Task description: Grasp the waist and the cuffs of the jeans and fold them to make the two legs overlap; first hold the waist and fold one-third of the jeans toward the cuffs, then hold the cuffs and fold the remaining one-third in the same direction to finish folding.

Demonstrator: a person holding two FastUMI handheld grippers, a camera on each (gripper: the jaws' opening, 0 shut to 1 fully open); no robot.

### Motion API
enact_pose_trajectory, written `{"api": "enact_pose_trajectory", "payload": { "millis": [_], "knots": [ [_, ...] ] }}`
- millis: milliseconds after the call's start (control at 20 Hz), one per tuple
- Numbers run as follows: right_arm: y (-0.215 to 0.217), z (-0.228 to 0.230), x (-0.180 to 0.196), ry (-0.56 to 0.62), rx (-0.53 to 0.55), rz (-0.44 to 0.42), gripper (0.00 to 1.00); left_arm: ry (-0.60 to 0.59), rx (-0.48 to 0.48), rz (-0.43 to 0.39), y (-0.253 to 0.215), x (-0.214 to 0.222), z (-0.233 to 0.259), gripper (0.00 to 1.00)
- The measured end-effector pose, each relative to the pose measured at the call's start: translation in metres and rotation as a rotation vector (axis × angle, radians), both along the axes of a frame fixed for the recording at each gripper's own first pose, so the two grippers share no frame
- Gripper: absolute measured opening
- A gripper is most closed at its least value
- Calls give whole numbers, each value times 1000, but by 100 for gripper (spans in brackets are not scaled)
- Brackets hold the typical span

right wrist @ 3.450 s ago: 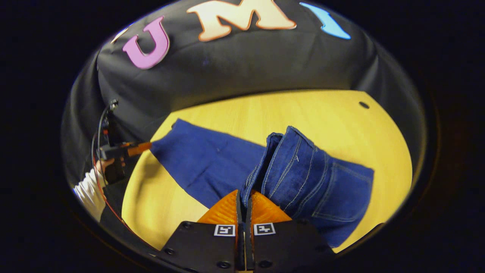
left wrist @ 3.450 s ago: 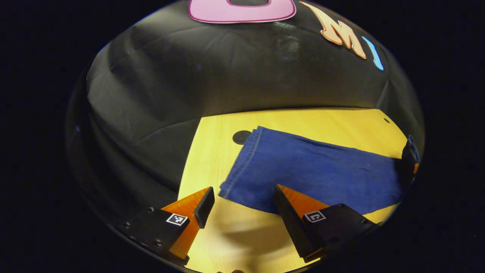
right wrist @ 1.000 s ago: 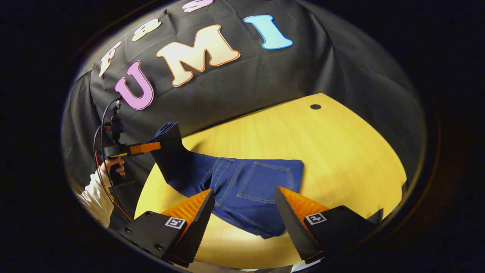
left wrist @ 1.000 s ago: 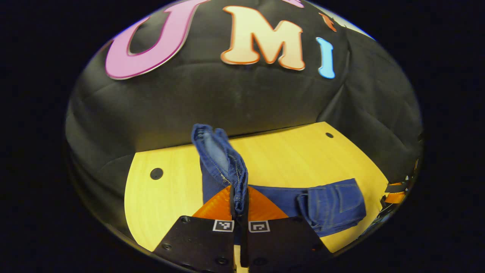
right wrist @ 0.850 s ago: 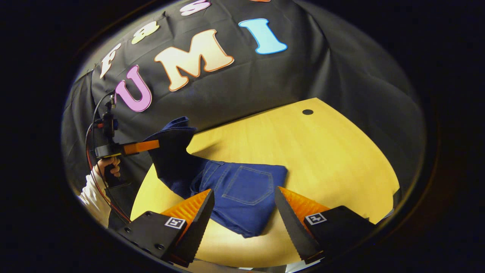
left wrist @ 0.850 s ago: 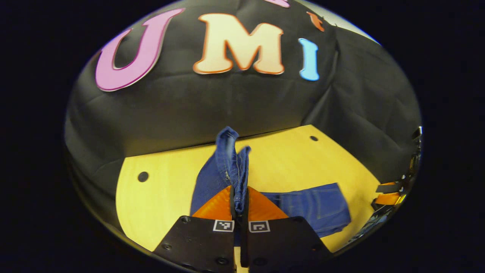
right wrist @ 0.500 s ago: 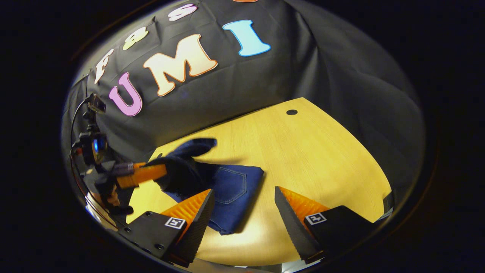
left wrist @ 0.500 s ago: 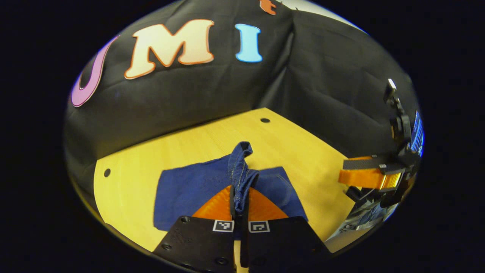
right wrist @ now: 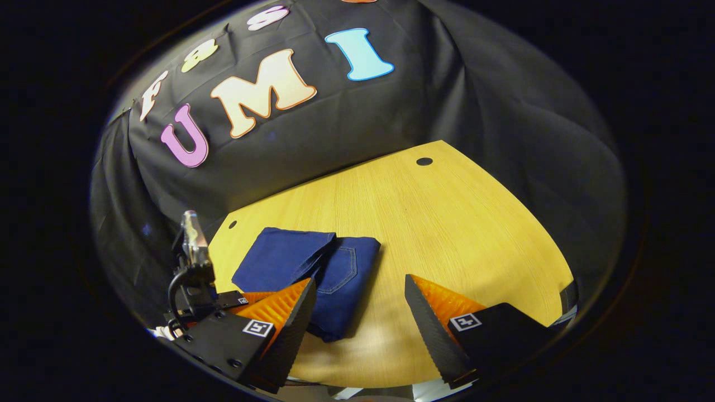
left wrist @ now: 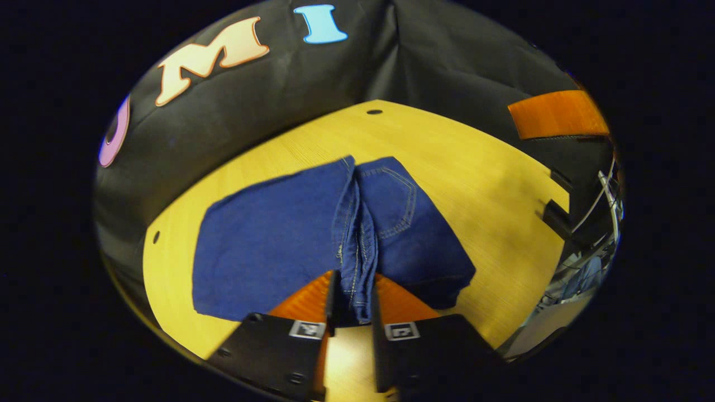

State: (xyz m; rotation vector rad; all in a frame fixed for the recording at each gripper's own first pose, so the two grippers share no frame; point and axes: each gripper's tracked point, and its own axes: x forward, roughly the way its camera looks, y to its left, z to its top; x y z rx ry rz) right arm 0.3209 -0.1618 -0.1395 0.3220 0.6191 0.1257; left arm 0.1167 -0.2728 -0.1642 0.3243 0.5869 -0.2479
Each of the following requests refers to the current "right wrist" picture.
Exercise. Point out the blue denim jeans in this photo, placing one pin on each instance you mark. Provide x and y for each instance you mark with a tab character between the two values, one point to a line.
341	279

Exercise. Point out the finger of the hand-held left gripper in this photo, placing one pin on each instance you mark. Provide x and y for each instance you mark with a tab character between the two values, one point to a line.
254	300

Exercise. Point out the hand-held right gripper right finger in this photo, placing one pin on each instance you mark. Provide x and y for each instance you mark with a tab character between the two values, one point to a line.
433	335

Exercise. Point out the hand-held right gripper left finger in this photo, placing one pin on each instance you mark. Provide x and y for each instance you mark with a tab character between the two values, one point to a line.
290	340

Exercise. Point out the black backdrop cloth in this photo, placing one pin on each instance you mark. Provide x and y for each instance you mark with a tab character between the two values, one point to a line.
475	100

